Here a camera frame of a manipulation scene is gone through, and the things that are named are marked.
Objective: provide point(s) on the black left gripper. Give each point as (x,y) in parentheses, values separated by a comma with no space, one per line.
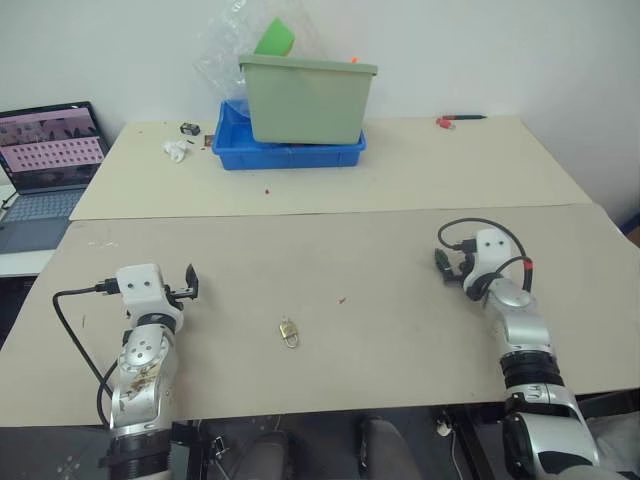
(179,294)

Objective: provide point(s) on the dark rounded shape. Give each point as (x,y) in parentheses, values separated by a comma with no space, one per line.
(387,450)

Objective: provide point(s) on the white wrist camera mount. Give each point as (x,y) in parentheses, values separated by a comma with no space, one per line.
(491,255)
(142,290)

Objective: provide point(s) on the black pen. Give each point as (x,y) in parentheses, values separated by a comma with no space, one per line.
(467,117)

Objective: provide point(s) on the open laptop computer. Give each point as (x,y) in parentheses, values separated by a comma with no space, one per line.
(47,150)

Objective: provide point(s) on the small brown scrap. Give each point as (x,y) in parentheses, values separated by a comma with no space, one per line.
(206,142)

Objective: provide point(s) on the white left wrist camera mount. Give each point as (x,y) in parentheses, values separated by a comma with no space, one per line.
(142,290)

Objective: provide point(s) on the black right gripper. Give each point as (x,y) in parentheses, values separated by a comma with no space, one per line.
(462,267)

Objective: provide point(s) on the bright green plastic piece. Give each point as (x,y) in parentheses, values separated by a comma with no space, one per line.
(275,37)

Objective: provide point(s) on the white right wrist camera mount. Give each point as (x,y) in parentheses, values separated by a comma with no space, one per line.
(491,255)

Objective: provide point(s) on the small brass padlock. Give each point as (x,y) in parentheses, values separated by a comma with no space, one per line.
(289,334)

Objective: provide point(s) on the red clip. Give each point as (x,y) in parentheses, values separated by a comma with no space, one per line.
(445,123)

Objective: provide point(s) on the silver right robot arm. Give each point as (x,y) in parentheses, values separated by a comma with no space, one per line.
(525,340)

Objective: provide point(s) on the clear plastic bag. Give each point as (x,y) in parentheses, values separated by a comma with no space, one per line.
(222,60)

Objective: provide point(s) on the pale green plastic bin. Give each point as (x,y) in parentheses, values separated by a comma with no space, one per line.
(307,102)

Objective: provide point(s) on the crumpled white tissue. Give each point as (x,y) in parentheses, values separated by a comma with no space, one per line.
(176,149)

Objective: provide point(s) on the blue plastic tray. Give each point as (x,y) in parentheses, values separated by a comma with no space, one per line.
(290,152)

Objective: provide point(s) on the small black box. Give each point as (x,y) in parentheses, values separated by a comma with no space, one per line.
(190,128)

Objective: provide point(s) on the blue object at wall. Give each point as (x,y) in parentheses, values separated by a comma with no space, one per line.
(631,227)

